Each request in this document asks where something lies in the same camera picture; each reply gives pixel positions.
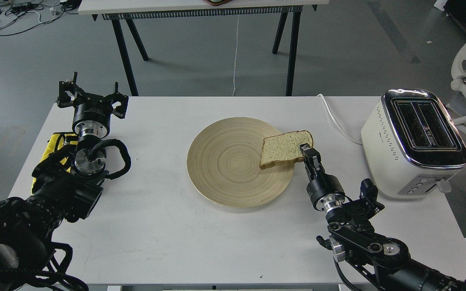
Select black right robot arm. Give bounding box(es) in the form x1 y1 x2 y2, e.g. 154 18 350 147
299 143 466 291

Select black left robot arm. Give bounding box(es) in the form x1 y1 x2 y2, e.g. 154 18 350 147
0 72 131 291

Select slice of bread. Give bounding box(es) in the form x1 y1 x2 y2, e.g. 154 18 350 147
259 130 313 170

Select black floor cables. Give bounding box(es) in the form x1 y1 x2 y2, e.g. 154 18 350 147
0 0 80 42

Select round wooden plate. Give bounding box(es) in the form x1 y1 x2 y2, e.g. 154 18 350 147
187 117 294 208

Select white hanging cable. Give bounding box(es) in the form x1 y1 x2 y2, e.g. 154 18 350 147
232 15 240 97

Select white chrome toaster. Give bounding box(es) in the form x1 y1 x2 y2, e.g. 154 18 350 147
361 89 466 200

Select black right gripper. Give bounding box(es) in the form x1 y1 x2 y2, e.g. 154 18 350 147
299 143 345 212

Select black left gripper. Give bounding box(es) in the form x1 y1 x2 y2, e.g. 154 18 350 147
57 72 129 129

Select white table with black legs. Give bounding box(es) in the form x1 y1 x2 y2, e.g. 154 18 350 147
77 0 328 96

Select white toaster power cable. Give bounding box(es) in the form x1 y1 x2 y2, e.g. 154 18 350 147
316 94 364 145

